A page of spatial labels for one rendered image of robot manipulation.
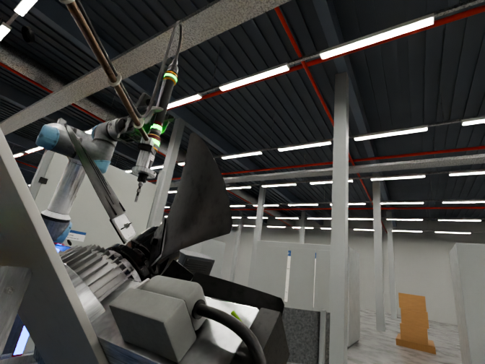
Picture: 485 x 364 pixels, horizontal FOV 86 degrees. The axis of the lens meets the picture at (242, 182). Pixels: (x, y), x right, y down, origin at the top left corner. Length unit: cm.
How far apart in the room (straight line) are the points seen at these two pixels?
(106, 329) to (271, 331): 25
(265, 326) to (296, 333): 218
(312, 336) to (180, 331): 230
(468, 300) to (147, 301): 616
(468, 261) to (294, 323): 445
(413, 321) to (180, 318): 818
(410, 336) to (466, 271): 277
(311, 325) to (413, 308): 600
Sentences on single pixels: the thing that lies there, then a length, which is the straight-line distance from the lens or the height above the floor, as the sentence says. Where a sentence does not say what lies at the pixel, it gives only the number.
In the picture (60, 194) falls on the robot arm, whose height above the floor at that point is 140.
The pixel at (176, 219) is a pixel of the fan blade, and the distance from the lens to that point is 57.
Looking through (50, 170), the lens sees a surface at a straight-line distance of 265.
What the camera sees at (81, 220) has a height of 141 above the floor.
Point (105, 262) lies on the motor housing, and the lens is 57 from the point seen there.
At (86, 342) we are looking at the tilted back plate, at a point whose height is 106.
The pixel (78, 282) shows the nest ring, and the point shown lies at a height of 113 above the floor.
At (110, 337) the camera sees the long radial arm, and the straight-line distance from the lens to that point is 47.
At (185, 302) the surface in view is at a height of 114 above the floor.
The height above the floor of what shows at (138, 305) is 113.
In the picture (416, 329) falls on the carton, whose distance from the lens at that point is 846.
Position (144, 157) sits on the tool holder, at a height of 146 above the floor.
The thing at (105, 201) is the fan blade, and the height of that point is 129.
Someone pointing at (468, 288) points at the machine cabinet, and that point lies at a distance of 636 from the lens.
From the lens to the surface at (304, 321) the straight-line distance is 257.
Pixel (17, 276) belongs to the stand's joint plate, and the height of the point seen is 114.
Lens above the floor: 119
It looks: 19 degrees up
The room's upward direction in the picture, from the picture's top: 8 degrees clockwise
